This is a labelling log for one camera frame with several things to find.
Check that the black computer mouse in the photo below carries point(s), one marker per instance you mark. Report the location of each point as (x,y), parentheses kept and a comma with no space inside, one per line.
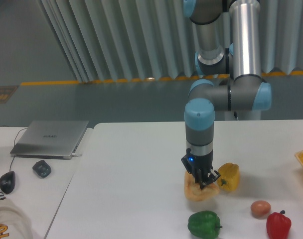
(7,182)

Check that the person's white sleeve forearm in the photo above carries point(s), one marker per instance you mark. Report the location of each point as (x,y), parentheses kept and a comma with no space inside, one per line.
(14,224)

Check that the yellow bell pepper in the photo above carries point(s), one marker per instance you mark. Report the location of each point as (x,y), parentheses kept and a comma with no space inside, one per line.
(229,177)

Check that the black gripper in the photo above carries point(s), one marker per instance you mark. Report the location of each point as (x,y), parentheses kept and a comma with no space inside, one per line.
(193,163)

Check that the triangular puff pastry bread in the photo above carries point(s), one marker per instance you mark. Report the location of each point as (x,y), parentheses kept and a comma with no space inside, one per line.
(193,192)

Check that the black power adapter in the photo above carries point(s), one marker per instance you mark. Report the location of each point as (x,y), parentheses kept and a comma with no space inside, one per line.
(42,169)

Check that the green bell pepper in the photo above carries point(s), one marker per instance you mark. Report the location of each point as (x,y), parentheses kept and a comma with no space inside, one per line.
(204,225)

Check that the brown egg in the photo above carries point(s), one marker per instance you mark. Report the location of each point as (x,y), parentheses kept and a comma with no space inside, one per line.
(260,208)

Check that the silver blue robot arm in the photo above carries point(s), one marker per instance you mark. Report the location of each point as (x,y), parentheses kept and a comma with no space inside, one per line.
(247,91)

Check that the red bell pepper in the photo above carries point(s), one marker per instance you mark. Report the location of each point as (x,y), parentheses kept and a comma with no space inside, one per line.
(278,225)

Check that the silver closed laptop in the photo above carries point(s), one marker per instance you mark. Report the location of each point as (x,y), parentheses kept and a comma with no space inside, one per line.
(51,139)

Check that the white pleated curtain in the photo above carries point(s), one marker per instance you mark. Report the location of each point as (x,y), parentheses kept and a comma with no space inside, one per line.
(125,40)

